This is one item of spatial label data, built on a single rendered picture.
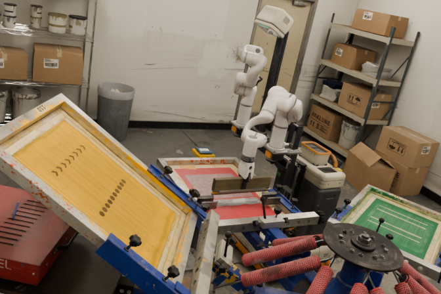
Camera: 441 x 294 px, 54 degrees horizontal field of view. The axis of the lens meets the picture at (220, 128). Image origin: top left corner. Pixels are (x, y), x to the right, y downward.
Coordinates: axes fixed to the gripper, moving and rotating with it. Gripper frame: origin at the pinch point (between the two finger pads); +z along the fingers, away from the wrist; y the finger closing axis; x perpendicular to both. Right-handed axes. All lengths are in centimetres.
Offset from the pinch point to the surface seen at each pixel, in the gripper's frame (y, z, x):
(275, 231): -38.9, 5.0, 0.8
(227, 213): -6.9, 13.7, 9.8
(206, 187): 22.7, 13.9, 9.4
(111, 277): -44, 13, 81
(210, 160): 53, 11, -7
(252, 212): -7.6, 13.9, -5.7
